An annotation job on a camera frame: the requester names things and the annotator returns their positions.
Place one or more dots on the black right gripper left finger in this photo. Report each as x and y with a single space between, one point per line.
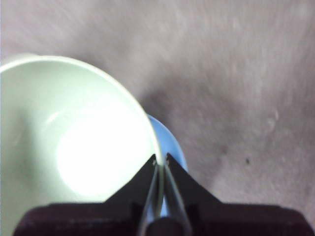
98 218

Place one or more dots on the pale green bowl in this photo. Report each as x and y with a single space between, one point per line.
49 98

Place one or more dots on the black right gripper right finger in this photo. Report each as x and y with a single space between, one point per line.
233 221

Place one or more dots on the blue ribbed bowl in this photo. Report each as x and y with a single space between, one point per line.
169 140

